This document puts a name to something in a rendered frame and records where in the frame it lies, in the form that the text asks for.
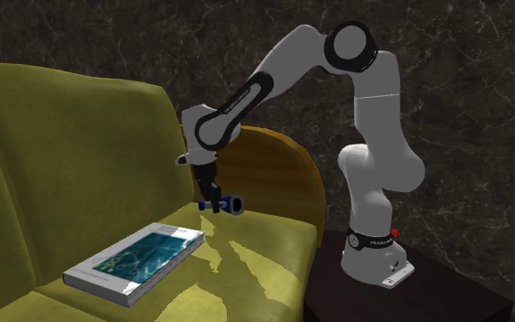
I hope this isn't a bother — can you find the olive green sofa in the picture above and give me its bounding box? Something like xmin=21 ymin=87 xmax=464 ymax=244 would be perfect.
xmin=0 ymin=60 xmax=327 ymax=322

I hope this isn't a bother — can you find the white and teal book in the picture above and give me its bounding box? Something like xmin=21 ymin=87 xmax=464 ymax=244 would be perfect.
xmin=61 ymin=221 xmax=206 ymax=309

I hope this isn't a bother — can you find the dark robot stand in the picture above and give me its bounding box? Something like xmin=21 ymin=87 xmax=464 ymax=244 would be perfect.
xmin=303 ymin=228 xmax=514 ymax=322

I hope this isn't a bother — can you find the blue and grey flashlight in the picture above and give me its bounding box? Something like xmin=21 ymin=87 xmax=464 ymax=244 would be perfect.
xmin=198 ymin=194 xmax=245 ymax=217

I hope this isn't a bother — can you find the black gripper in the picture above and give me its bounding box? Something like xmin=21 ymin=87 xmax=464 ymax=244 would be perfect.
xmin=194 ymin=162 xmax=223 ymax=215

